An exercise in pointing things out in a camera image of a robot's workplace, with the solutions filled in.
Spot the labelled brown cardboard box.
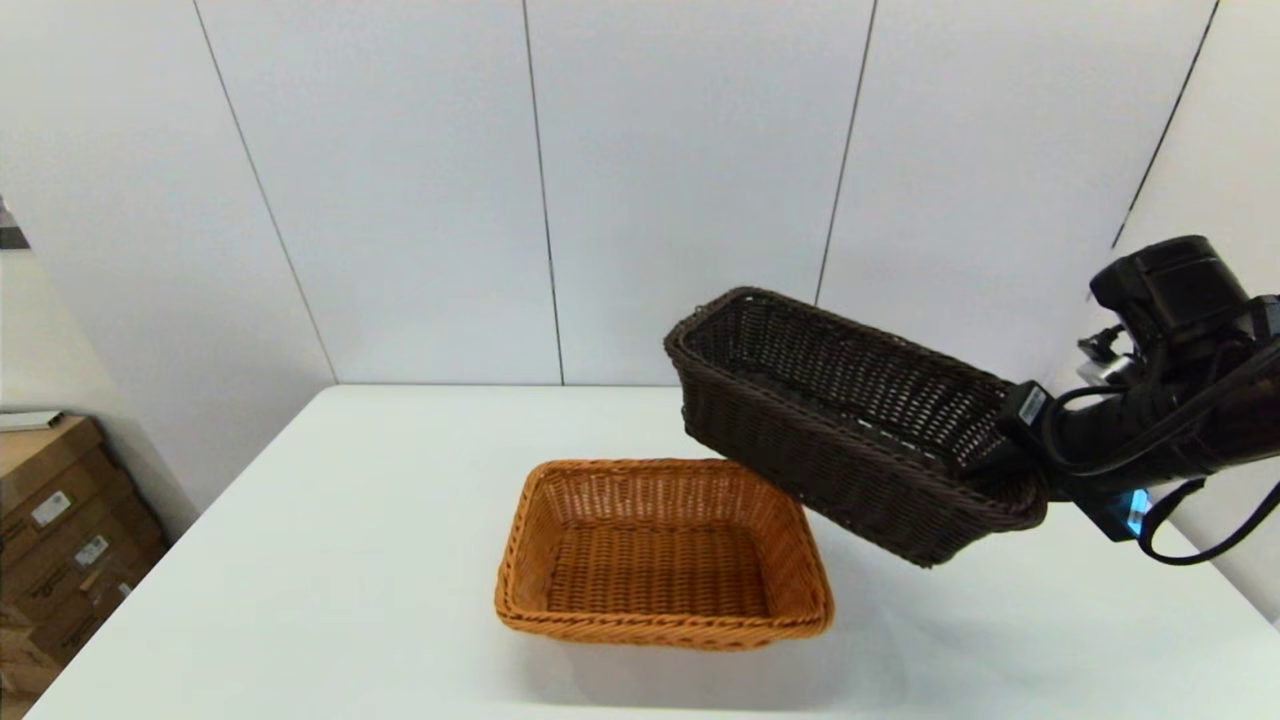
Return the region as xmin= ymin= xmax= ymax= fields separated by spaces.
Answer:
xmin=30 ymin=550 xmax=166 ymax=669
xmin=0 ymin=455 xmax=136 ymax=576
xmin=0 ymin=500 xmax=169 ymax=621

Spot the crumpled brown cardboard piece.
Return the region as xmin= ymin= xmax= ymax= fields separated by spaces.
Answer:
xmin=0 ymin=600 xmax=63 ymax=720

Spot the orange wicker basket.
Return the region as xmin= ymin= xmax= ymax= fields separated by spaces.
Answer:
xmin=495 ymin=458 xmax=835 ymax=651

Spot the dark brown wicker basket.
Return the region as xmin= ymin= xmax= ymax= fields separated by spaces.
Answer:
xmin=664 ymin=287 xmax=1051 ymax=568

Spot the grey wall fixture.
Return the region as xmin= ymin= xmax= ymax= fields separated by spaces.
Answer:
xmin=0 ymin=190 xmax=34 ymax=252

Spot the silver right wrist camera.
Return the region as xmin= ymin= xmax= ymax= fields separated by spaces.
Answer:
xmin=1078 ymin=328 xmax=1137 ymax=387

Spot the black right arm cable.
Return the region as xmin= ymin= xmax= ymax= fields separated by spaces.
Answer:
xmin=1040 ymin=340 xmax=1280 ymax=567

